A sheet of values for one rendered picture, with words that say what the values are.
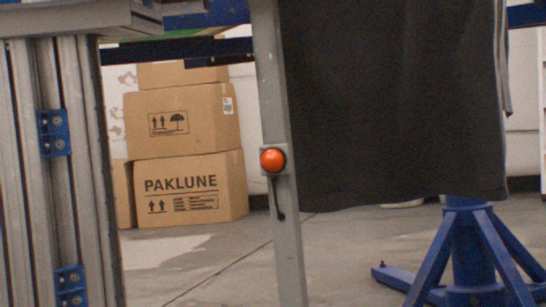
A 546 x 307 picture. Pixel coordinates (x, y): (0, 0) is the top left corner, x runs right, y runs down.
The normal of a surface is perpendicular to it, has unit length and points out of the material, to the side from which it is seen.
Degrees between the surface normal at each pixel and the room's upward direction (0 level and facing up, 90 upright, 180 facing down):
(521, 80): 90
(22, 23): 90
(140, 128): 91
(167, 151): 92
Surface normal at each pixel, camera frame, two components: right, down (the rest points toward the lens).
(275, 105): -0.27, 0.07
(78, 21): -0.06, 0.06
